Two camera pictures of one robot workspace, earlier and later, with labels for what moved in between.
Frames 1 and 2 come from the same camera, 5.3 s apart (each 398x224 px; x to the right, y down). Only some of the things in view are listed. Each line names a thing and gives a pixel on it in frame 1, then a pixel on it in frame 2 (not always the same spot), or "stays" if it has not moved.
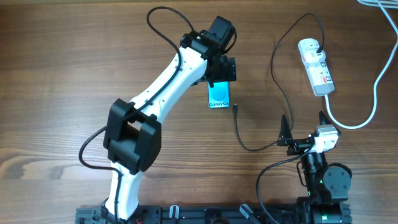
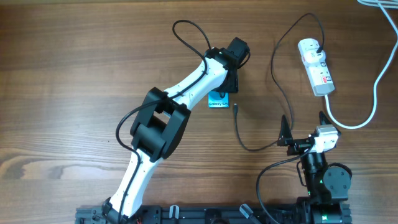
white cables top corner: (381, 4) stays
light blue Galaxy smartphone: (219, 96) stays
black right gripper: (286, 139) stays
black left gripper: (227, 70) to (232, 85)
